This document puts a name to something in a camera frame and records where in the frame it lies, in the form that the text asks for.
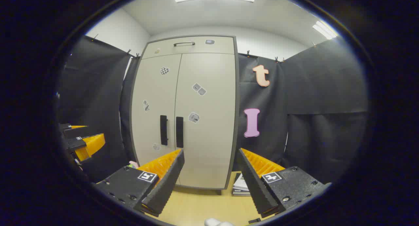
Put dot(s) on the grey cabinet door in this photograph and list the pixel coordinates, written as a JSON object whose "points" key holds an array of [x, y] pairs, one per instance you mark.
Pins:
{"points": [[154, 88], [209, 137]]}

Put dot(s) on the grey cabinet drawer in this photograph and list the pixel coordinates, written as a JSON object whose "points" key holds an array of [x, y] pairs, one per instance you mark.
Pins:
{"points": [[196, 47]]}

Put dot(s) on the pink green plush toy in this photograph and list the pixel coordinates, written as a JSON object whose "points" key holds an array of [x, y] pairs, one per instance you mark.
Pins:
{"points": [[133, 164]]}

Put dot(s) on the black backdrop cloth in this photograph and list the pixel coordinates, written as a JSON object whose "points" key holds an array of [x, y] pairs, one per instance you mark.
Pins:
{"points": [[327, 88]]}

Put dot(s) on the grey double-door shoe cabinet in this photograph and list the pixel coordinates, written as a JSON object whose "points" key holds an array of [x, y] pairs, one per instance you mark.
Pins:
{"points": [[237, 121]]}

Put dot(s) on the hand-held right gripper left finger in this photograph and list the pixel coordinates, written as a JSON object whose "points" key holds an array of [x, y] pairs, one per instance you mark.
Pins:
{"points": [[167, 183]]}

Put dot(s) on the white book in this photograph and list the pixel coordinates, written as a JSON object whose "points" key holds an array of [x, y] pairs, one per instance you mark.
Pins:
{"points": [[240, 186]]}

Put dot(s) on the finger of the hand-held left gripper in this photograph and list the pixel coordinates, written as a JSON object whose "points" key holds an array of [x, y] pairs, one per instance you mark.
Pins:
{"points": [[67, 127], [77, 143]]}

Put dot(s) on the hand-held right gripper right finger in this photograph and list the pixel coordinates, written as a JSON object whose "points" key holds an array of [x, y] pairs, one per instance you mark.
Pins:
{"points": [[255, 183]]}

